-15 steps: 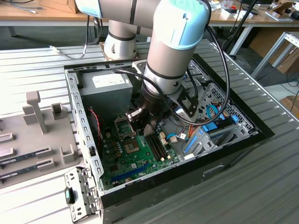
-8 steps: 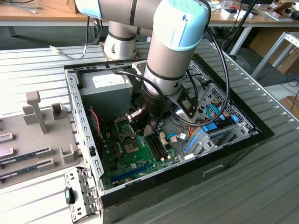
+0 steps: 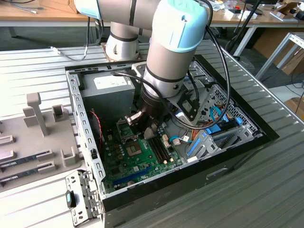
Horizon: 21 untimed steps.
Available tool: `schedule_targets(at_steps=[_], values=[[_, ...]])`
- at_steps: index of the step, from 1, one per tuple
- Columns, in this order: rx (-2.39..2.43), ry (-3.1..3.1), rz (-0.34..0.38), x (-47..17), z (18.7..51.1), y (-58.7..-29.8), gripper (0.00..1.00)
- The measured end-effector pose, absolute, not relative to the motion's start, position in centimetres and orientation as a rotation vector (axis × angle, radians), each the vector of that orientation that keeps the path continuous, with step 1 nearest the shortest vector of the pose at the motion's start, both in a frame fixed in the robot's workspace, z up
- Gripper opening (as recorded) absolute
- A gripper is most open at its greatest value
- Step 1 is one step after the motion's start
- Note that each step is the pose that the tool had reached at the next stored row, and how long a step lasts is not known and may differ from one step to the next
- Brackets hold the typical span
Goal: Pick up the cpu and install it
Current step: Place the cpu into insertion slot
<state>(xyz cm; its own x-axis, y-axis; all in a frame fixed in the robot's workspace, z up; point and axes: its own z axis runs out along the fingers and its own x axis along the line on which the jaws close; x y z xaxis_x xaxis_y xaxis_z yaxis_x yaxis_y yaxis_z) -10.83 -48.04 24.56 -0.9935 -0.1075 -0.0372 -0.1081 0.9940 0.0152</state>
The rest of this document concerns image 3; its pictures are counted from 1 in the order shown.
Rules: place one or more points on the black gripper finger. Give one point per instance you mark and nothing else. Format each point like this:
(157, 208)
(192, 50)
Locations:
(150, 133)
(133, 118)

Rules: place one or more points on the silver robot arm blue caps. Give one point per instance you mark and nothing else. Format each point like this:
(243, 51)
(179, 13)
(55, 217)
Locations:
(171, 59)

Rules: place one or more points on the CPU socket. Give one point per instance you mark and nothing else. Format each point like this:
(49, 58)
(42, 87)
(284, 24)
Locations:
(134, 150)

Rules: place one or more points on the black RAM slot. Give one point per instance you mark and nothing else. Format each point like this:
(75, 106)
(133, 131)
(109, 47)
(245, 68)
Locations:
(165, 152)
(157, 152)
(160, 152)

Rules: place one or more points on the grey power supply unit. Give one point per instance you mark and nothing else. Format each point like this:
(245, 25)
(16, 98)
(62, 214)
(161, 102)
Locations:
(107, 99)

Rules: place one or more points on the black case fan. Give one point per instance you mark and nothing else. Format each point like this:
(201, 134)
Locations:
(95, 133)

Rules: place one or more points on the green motherboard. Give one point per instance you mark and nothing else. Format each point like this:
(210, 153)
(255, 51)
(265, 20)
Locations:
(133, 171)

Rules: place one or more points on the blue expansion slot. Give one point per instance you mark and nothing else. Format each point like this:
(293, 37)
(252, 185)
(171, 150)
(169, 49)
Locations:
(133, 176)

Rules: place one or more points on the silver coin battery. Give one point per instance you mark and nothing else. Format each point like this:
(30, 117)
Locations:
(131, 183)

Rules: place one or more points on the grey metal drive cage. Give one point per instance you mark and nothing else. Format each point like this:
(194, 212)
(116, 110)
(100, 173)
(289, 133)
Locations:
(199, 73)

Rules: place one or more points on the hard disk in blue carrier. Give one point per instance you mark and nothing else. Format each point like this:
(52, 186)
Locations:
(215, 131)

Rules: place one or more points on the black open PC case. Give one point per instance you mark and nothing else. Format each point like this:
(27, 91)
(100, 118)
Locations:
(166, 202)

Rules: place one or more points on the teal black latch tab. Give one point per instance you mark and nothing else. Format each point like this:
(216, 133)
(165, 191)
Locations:
(69, 199)

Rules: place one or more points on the grey parts rack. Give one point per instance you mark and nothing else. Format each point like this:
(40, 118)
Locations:
(28, 142)

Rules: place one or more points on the small white carton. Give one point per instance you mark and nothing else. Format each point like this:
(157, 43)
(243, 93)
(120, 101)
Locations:
(231, 14)

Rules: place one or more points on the dark blue RAM stick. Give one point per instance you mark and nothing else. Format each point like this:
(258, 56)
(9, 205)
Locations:
(19, 174)
(19, 161)

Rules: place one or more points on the black slanted pole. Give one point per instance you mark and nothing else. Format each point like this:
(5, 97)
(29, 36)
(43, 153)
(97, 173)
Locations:
(251, 19)

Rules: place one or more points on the large brown cardboard box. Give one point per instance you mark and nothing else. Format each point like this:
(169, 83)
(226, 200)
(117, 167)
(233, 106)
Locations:
(59, 3)

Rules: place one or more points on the brown cardboard floor box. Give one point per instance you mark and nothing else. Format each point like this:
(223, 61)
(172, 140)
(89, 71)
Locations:
(294, 64)
(297, 107)

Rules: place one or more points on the small open cardboard box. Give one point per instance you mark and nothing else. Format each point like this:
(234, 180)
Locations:
(285, 7)

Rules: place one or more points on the blue plastic carrier rail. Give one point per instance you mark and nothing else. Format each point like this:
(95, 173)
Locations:
(194, 147)

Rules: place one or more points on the grey slot retention bracket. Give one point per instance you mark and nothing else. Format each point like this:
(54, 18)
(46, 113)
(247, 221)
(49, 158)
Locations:
(76, 213)

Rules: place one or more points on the wooden desk white frame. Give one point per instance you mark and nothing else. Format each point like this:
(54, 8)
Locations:
(47, 16)
(266, 20)

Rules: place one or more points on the aluminium profile frame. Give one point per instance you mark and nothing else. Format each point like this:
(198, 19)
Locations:
(276, 53)

